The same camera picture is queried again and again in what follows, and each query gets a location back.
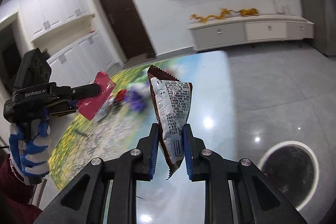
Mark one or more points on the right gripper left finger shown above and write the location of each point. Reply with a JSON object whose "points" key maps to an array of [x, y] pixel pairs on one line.
{"points": [[149, 149]]}

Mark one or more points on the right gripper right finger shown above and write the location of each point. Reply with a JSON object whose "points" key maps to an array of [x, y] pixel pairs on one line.
{"points": [[193, 148]]}

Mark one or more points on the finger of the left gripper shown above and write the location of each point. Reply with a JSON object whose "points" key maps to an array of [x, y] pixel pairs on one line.
{"points": [[84, 92]]}

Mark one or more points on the pink snack wrapper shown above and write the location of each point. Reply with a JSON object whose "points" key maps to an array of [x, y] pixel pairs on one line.
{"points": [[89, 107]]}

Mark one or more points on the brown silver snack wrapper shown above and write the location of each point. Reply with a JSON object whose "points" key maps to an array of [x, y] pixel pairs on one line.
{"points": [[172, 102]]}

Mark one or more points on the white round trash bin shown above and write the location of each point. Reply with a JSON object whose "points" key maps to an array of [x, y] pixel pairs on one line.
{"points": [[293, 168]]}

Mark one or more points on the left blue white gloved hand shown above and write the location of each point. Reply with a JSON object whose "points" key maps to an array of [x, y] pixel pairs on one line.
{"points": [[29, 159]]}

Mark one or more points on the red crumpled wrapper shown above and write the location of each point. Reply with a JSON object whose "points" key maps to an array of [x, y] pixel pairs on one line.
{"points": [[120, 97]]}

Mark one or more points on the dark brown door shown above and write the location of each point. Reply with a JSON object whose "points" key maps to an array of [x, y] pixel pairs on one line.
{"points": [[128, 28]]}

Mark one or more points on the white built-in cupboards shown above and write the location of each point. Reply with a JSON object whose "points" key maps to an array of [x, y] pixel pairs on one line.
{"points": [[66, 30]]}

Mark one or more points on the white low tv cabinet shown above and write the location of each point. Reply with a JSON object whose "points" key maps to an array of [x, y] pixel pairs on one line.
{"points": [[240, 30]]}

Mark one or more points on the golden dragon ornament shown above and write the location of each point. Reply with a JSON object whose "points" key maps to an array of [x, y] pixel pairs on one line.
{"points": [[224, 13]]}

